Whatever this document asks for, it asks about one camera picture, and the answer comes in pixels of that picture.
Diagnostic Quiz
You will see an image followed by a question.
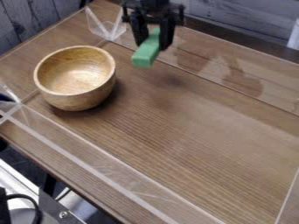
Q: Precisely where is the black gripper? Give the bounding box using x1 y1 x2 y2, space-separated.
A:
120 0 186 51

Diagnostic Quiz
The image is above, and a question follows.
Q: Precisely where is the green rectangular block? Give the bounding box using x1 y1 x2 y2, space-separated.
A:
131 28 160 68

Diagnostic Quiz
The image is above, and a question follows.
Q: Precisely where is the brown wooden bowl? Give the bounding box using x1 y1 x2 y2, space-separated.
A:
32 45 116 111

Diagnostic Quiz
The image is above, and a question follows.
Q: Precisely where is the clear acrylic corner bracket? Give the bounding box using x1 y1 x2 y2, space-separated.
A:
86 7 127 41

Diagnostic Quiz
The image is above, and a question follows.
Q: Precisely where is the clear acrylic front wall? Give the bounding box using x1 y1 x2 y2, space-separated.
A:
0 84 226 224

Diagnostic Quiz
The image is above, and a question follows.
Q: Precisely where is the grey metal bracket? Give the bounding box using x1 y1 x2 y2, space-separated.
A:
39 190 87 224

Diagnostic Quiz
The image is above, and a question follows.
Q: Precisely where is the black cable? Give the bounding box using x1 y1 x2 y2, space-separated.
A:
0 186 43 224

